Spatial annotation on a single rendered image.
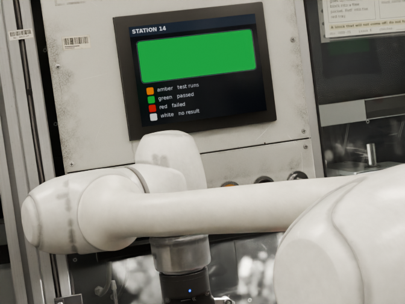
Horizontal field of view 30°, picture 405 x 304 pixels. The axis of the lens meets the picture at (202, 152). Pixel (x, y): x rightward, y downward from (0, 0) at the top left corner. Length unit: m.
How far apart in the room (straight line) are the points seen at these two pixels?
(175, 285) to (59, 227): 0.23
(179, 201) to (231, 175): 0.36
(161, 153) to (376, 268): 0.62
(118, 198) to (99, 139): 0.27
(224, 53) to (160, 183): 0.27
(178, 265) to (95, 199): 0.20
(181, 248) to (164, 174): 0.11
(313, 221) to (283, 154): 0.74
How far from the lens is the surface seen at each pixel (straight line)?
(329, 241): 0.54
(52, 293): 1.27
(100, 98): 1.23
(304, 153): 1.31
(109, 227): 0.98
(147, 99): 1.22
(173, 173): 1.10
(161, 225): 0.93
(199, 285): 1.15
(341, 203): 0.56
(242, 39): 1.26
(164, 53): 1.23
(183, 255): 1.13
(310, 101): 1.32
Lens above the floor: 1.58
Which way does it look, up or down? 4 degrees down
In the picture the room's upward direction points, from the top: 7 degrees counter-clockwise
